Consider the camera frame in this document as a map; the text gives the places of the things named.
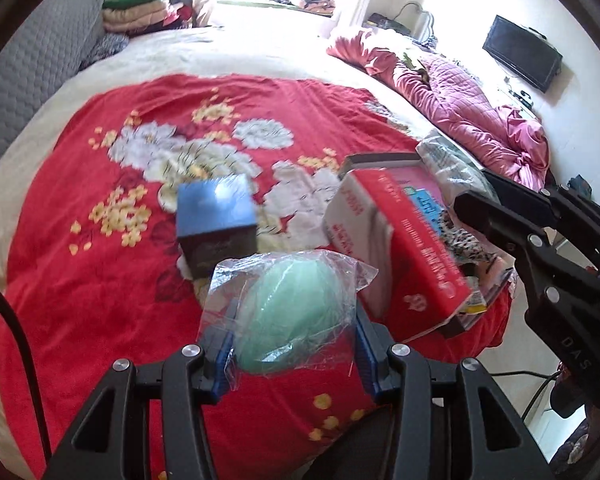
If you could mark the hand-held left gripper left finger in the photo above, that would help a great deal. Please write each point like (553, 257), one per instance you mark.
(225, 360)

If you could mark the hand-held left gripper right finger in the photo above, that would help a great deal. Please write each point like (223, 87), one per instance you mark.
(367, 355)

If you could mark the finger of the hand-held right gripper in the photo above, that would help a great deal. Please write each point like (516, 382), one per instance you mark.
(520, 190)
(490, 220)

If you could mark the pink packet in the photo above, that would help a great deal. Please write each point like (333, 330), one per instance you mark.
(492, 280)

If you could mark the clear plastic bag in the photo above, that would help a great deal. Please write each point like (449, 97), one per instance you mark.
(445, 160)

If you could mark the green sponge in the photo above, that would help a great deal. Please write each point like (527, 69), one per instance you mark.
(290, 310)

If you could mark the leopard print scrunchie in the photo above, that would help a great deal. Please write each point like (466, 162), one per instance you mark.
(460, 245)

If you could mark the red tissue pack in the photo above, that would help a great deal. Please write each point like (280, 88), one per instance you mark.
(420, 260)

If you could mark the pink quilt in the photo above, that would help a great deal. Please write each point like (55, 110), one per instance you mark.
(460, 105)

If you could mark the dark box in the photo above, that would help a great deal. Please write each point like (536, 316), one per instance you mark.
(215, 225)

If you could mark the black television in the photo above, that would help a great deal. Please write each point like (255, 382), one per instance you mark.
(522, 52)

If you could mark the red floral blanket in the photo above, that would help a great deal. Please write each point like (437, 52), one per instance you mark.
(105, 285)

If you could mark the dark bag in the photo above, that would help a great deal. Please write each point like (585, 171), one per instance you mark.
(386, 22)

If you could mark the colourful cloth on windowsill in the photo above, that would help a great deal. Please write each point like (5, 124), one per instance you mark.
(320, 4)

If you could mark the cream bed sheet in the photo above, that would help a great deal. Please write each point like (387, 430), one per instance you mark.
(260, 50)

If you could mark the patterned dark cushion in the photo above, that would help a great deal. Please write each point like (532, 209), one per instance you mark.
(105, 49)

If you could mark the grey quilted headboard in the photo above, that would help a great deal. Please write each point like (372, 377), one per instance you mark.
(30, 75)

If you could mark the stack of folded clothes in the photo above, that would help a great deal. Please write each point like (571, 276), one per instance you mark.
(135, 15)

